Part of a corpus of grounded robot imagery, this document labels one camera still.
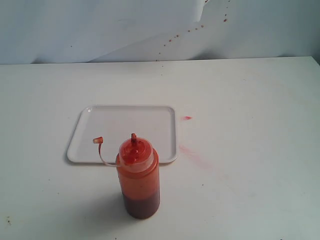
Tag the red sauce squeeze bottle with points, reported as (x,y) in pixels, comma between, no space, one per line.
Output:
(137,164)

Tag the white rectangular plastic tray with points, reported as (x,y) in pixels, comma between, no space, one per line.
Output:
(101,129)

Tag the white backdrop cloth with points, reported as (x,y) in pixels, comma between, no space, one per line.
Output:
(80,31)

